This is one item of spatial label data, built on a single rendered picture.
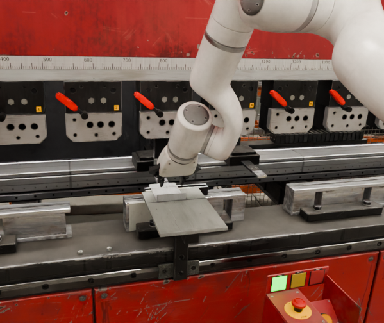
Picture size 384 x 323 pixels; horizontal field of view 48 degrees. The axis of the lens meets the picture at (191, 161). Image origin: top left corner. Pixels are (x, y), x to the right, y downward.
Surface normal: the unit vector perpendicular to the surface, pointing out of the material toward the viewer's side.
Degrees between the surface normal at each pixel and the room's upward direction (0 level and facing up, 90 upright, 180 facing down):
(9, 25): 90
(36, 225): 90
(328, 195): 90
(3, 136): 90
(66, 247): 0
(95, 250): 0
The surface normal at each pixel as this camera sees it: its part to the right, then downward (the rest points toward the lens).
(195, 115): 0.22, -0.51
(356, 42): -0.67, -0.28
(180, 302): 0.28, 0.34
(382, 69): -0.62, -0.09
